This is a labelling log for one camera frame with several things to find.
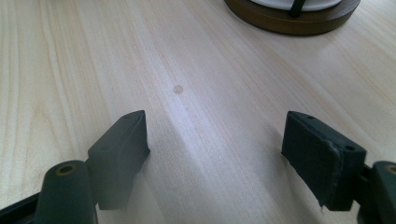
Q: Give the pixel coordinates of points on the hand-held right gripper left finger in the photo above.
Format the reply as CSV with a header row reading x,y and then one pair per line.
x,y
120,155

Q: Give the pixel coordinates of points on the wooden cup holder black rods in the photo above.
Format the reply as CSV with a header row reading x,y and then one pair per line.
x,y
280,24

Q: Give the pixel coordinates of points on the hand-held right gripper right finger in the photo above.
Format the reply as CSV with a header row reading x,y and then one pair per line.
x,y
314,155

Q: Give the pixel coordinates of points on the stack of white cups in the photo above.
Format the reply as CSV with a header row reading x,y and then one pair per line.
x,y
274,3

